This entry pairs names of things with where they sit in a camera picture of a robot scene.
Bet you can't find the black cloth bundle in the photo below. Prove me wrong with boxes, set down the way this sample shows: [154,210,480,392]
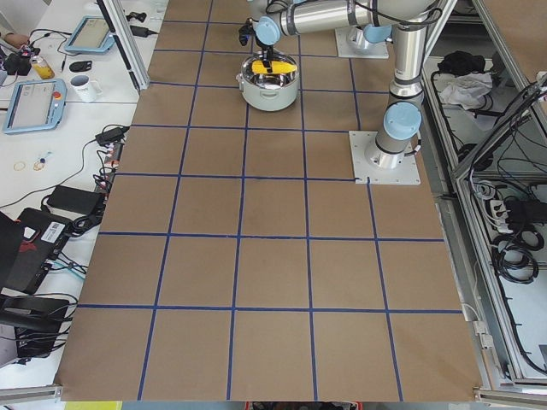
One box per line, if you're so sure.
[438,50,485,76]

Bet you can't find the white power strip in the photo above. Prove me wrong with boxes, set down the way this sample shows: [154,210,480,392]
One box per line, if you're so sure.
[93,141,125,194]

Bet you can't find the blue teach pendant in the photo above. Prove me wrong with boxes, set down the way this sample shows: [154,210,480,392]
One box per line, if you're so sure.
[64,15,115,54]
[3,79,68,134]

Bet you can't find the small black power adapter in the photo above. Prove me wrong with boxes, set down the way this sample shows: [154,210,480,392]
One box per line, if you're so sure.
[95,126,130,146]

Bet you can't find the blue teach pendant near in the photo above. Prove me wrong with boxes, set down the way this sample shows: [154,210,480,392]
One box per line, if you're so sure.
[3,79,68,134]

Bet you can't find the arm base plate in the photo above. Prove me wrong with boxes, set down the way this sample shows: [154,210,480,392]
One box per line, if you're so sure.
[335,26,389,59]
[349,131,421,185]

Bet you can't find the white toy cooking pot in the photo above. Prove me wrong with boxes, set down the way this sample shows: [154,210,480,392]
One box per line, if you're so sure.
[236,50,299,111]

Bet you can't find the white mug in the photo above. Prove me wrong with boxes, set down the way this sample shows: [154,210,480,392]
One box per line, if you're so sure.
[70,74,103,103]

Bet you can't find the coiled black cables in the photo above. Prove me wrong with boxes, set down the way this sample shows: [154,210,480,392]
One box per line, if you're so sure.
[491,232,540,284]

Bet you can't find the blue teach pendant far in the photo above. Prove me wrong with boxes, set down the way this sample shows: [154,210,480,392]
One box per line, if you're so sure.
[64,15,115,54]

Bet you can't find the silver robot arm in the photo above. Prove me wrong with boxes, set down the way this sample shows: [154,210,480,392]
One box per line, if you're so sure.
[248,1,391,47]
[248,1,435,169]

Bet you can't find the black power adapter brick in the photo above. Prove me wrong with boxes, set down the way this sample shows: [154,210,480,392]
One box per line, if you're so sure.
[46,185,104,215]

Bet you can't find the yellow toy corn cob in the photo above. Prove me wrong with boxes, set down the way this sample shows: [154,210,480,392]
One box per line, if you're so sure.
[251,60,297,75]

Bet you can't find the aluminium frame post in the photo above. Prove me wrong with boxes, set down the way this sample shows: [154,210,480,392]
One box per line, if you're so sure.
[97,0,150,92]

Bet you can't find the white crumpled cloth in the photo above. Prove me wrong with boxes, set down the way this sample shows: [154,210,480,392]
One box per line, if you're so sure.
[439,73,492,110]

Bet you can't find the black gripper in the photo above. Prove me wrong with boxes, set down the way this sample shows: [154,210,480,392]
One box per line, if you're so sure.
[238,18,273,73]

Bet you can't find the black computer mouse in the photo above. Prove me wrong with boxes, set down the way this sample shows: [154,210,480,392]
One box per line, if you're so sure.
[68,61,92,73]

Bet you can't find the black laptop with sticker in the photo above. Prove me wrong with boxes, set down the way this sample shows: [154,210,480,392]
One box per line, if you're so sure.
[5,208,72,295]

